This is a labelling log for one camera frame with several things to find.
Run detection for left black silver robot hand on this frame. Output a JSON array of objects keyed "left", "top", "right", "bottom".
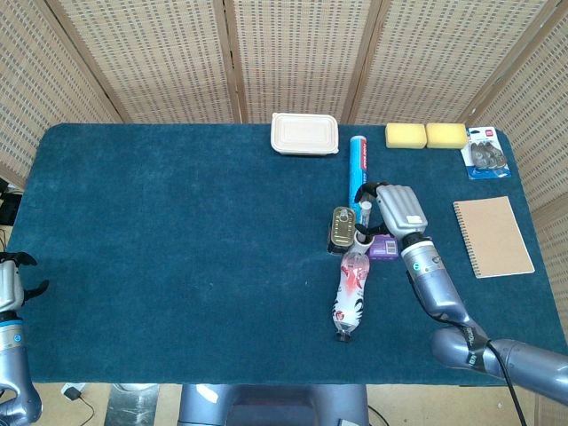
[{"left": 0, "top": 250, "right": 51, "bottom": 314}]

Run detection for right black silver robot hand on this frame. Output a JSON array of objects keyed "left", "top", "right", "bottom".
[{"left": 354, "top": 180, "right": 430, "bottom": 243}]

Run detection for purple cardboard box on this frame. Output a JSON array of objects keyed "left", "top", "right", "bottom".
[{"left": 367, "top": 234, "right": 399, "bottom": 262}]

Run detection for gold black luncheon meat can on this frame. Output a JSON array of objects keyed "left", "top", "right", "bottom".
[{"left": 327, "top": 205, "right": 358, "bottom": 256}]

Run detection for blue wrap roll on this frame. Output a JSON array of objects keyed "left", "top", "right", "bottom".
[{"left": 347, "top": 135, "right": 370, "bottom": 213}]

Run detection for yellow sponge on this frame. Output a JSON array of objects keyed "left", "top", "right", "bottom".
[
  {"left": 425, "top": 122, "right": 469, "bottom": 151},
  {"left": 384, "top": 122, "right": 429, "bottom": 150}
]

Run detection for plastic bottle with black cap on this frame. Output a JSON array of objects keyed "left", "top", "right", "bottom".
[{"left": 331, "top": 249, "right": 371, "bottom": 344}]

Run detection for brown spiral notebook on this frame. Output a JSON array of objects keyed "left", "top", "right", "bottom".
[{"left": 452, "top": 195, "right": 536, "bottom": 280}]

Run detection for white object at edge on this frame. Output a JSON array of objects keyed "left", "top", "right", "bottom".
[{"left": 460, "top": 125, "right": 513, "bottom": 181}]

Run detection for beige lidded food container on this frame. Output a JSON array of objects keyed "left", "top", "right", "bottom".
[{"left": 270, "top": 112, "right": 341, "bottom": 158}]

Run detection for teal table cloth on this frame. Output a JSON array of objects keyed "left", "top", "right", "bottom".
[{"left": 7, "top": 122, "right": 568, "bottom": 387}]

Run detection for grey robot torso base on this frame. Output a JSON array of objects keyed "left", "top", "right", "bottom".
[{"left": 177, "top": 383, "right": 371, "bottom": 426}]

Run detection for woven bamboo folding screen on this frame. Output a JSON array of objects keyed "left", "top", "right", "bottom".
[{"left": 0, "top": 0, "right": 568, "bottom": 426}]

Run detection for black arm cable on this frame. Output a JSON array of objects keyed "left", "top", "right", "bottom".
[{"left": 405, "top": 269, "right": 525, "bottom": 426}]

